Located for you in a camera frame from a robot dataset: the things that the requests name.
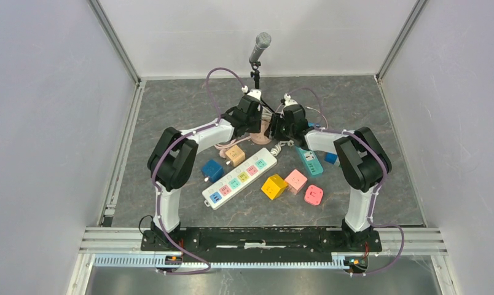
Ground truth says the beige cube plug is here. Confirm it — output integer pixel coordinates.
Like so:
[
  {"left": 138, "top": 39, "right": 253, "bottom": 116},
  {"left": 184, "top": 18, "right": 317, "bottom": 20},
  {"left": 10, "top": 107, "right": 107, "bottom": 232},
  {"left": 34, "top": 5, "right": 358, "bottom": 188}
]
[{"left": 225, "top": 145, "right": 246, "bottom": 167}]

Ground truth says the pink cube plug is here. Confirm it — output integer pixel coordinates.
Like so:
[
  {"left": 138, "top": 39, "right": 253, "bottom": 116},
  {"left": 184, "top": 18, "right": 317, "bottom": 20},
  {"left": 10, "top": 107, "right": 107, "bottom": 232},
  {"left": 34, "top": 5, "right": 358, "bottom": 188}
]
[{"left": 284, "top": 169, "right": 308, "bottom": 195}]

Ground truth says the blue cube plug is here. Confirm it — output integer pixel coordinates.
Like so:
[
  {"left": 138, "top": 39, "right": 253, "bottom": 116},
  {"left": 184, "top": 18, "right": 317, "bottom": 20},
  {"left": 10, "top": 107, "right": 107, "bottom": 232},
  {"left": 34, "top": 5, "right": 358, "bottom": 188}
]
[{"left": 201, "top": 159, "right": 224, "bottom": 183}]

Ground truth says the yellow cube plug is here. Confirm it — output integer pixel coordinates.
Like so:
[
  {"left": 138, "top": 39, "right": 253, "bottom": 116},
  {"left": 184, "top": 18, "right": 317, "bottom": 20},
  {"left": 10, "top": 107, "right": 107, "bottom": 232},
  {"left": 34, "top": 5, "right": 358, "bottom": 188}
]
[{"left": 261, "top": 174, "right": 288, "bottom": 200}]

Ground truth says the pink adapter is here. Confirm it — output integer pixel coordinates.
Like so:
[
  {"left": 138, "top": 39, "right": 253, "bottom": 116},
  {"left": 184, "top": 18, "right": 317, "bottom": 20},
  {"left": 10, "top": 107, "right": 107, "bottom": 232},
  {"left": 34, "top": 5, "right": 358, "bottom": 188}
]
[{"left": 304, "top": 185, "right": 324, "bottom": 206}]

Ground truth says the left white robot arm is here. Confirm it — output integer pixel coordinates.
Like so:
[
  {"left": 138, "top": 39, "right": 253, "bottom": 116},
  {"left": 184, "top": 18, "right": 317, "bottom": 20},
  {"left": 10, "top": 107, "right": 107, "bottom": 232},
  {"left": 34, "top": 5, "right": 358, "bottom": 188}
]
[{"left": 147, "top": 90, "right": 262, "bottom": 251}]

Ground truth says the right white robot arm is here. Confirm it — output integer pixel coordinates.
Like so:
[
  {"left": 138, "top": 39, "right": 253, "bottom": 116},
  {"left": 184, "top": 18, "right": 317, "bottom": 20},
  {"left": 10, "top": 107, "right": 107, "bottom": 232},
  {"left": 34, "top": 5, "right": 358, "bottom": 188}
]
[{"left": 266, "top": 104, "right": 392, "bottom": 251}]

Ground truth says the round pink socket base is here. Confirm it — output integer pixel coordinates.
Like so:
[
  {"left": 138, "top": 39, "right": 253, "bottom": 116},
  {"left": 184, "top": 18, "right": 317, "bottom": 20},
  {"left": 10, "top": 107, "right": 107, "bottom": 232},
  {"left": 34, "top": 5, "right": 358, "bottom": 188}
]
[{"left": 250, "top": 120, "right": 272, "bottom": 145}]

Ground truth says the black tripod stand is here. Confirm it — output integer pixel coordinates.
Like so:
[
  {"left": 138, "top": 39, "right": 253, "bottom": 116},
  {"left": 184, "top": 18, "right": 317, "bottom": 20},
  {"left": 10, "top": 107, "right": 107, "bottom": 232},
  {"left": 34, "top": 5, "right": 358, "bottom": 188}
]
[{"left": 249, "top": 61, "right": 275, "bottom": 113}]

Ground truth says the teal power strip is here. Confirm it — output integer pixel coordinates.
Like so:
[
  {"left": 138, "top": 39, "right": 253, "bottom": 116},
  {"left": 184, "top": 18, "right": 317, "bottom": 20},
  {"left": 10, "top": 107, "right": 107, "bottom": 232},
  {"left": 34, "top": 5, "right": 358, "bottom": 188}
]
[{"left": 296, "top": 147, "right": 324, "bottom": 178}]

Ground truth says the blue green toy block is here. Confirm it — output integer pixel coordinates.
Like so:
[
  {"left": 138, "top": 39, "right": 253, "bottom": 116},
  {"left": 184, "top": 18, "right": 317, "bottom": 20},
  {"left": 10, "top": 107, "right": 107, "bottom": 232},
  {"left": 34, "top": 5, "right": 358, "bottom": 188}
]
[{"left": 324, "top": 152, "right": 339, "bottom": 165}]

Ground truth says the silver microphone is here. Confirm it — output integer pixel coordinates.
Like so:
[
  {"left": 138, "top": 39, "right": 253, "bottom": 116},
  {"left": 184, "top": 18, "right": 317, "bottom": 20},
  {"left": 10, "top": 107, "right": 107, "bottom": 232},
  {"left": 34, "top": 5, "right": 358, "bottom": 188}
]
[{"left": 249, "top": 32, "right": 272, "bottom": 65}]

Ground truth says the white power strip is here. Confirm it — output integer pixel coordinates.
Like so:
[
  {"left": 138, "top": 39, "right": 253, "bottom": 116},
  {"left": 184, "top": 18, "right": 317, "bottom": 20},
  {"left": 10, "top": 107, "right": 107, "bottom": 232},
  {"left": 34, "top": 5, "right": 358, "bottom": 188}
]
[{"left": 202, "top": 148, "right": 277, "bottom": 210}]

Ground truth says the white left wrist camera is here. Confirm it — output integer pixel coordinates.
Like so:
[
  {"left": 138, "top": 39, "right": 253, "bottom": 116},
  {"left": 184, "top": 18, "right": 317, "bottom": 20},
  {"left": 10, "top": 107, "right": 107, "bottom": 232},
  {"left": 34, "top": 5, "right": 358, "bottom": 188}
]
[{"left": 240, "top": 85, "right": 262, "bottom": 103}]

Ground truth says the white strip cord with plug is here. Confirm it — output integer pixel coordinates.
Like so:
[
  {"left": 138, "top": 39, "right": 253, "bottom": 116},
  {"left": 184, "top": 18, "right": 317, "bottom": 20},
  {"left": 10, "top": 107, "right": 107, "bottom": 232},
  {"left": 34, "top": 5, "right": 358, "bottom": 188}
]
[{"left": 269, "top": 140, "right": 293, "bottom": 157}]

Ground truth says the pink coiled cable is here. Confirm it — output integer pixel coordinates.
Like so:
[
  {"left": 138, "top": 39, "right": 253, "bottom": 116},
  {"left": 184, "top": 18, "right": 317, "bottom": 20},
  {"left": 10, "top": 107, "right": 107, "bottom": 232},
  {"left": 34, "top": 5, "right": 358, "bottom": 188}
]
[{"left": 213, "top": 136, "right": 252, "bottom": 160}]

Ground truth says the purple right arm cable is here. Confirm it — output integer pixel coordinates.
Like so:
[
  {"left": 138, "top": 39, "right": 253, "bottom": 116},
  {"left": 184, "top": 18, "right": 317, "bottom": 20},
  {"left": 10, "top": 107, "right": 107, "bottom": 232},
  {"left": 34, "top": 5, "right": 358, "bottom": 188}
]
[{"left": 286, "top": 87, "right": 406, "bottom": 275}]

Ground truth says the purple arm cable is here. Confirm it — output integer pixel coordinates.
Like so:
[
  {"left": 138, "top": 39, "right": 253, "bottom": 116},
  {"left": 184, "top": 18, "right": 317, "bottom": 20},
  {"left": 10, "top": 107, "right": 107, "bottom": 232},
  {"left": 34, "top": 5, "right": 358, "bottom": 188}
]
[
  {"left": 286, "top": 87, "right": 406, "bottom": 275},
  {"left": 150, "top": 67, "right": 246, "bottom": 276}
]

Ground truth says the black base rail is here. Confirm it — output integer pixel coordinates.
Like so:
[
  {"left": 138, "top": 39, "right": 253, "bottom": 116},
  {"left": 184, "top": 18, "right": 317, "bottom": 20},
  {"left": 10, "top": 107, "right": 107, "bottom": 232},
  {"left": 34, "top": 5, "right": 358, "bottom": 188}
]
[{"left": 140, "top": 226, "right": 383, "bottom": 264}]

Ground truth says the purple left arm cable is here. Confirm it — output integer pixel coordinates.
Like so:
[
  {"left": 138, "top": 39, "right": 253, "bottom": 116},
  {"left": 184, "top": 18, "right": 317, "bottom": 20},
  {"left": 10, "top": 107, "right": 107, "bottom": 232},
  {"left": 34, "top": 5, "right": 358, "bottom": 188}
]
[{"left": 150, "top": 67, "right": 246, "bottom": 276}]

